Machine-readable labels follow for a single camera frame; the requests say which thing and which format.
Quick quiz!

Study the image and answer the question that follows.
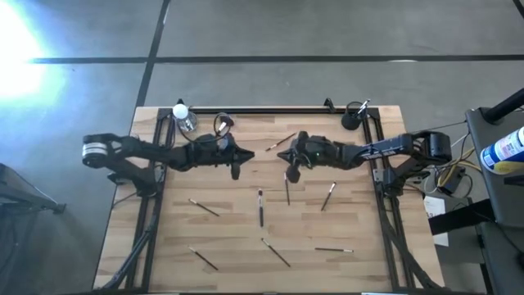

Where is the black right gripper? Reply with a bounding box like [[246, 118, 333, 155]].
[[277, 130, 327, 184]]

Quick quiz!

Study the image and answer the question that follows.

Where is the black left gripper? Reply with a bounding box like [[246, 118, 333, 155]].
[[210, 131, 256, 182]]

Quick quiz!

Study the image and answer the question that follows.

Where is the fluffy powder brush black handle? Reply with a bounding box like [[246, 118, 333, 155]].
[[215, 115, 236, 136]]

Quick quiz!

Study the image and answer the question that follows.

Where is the thick black makeup brush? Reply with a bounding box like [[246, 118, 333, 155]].
[[257, 188, 265, 229]]

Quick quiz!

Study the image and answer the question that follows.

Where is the white bulb chrome lamp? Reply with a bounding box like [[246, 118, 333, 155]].
[[171, 102, 200, 134]]

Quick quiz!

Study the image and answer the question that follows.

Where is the black round cup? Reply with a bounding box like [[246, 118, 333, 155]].
[[346, 101, 369, 120]]

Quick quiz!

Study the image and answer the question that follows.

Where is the white paper sheet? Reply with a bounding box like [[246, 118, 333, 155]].
[[423, 195, 450, 247]]

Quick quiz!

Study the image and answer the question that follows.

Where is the black power adapter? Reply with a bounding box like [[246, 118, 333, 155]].
[[436, 166, 468, 196]]

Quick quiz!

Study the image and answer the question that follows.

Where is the blue white wipes canister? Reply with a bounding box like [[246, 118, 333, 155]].
[[479, 125, 524, 176]]

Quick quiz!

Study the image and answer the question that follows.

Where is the grey cart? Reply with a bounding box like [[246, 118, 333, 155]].
[[465, 107, 524, 295]]

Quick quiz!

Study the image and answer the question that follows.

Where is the dark grey stand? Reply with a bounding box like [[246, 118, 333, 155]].
[[0, 163, 66, 295]]

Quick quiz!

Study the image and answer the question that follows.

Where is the black aluminium table frame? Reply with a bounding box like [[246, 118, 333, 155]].
[[100, 105, 439, 294]]

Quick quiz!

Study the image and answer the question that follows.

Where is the thin black floor cable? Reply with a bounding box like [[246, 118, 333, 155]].
[[409, 120, 468, 136]]

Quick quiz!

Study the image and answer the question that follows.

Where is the yellow cable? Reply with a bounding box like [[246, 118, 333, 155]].
[[436, 157, 480, 189]]

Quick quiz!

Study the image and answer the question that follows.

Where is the black strap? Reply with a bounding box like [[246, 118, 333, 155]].
[[427, 199, 497, 237]]

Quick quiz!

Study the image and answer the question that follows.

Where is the black tube handle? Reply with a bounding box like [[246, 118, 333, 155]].
[[482, 88, 524, 124]]

